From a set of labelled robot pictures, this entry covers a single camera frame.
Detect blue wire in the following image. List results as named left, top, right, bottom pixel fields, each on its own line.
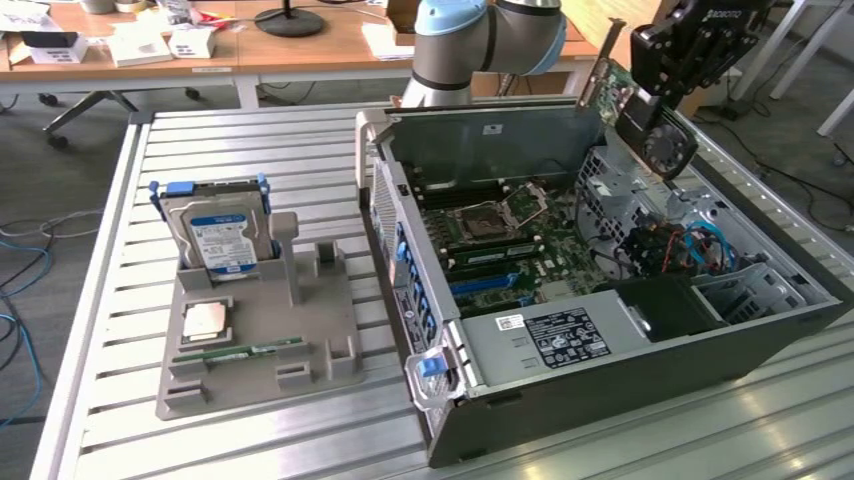
left=682, top=219, right=740, bottom=274

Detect blue floor cable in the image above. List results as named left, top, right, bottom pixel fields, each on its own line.
left=0, top=238, right=54, bottom=430

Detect CPU socket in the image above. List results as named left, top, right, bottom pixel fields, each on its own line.
left=453, top=202, right=517, bottom=246

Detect red wire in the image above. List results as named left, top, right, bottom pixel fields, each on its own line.
left=658, top=227, right=697, bottom=274

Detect open black PC case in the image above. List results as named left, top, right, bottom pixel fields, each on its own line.
left=354, top=95, right=845, bottom=469

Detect silver CPU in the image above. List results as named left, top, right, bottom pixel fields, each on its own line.
left=182, top=301, right=230, bottom=343

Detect graphics card with black fan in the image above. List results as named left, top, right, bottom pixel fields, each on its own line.
left=575, top=16, right=702, bottom=181

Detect black round lamp base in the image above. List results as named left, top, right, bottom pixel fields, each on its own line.
left=254, top=0, right=327, bottom=39

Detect perforated metal drive cage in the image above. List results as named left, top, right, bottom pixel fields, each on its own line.
left=575, top=146, right=670, bottom=252

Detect hard disk in blue carrier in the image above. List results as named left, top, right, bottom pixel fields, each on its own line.
left=147, top=172, right=277, bottom=282

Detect blue case latch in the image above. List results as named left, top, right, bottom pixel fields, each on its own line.
left=414, top=355, right=449, bottom=384

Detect white box with black lid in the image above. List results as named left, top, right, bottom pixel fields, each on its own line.
left=18, top=30, right=90, bottom=66

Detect blue expansion slot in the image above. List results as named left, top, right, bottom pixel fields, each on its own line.
left=449, top=272, right=523, bottom=297

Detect black plastic air duct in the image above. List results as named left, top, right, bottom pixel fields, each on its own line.
left=609, top=277, right=730, bottom=344

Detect white papers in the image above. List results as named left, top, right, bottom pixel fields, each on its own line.
left=359, top=21, right=417, bottom=62

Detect grey power supply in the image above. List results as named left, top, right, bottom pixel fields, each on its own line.
left=458, top=291, right=653, bottom=389

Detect white box with red button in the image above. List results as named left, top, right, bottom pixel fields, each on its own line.
left=709, top=63, right=746, bottom=109

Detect metal disk bay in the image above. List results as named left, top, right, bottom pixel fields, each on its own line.
left=689, top=262, right=810, bottom=326

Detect flat white box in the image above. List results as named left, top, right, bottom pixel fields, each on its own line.
left=104, top=23, right=176, bottom=68

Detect grey floor cable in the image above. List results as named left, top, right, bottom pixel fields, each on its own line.
left=0, top=208, right=107, bottom=240

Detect metal socket cover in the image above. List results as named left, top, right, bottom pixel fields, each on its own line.
left=499, top=181, right=557, bottom=231

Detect small white labelled box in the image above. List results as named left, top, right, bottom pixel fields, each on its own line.
left=167, top=26, right=219, bottom=61

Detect white table frame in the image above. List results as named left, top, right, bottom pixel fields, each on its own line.
left=729, top=0, right=854, bottom=137

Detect brown cardboard box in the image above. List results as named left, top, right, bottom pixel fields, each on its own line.
left=385, top=0, right=421, bottom=46

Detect grey parts rack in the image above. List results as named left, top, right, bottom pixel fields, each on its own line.
left=154, top=210, right=370, bottom=422

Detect green RAM stick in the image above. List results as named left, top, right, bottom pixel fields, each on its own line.
left=172, top=341, right=297, bottom=363
left=445, top=241, right=539, bottom=267

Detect wooden desk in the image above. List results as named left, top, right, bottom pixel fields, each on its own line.
left=235, top=0, right=606, bottom=109
left=0, top=0, right=243, bottom=149

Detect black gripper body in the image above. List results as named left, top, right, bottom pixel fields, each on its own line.
left=658, top=0, right=780, bottom=39

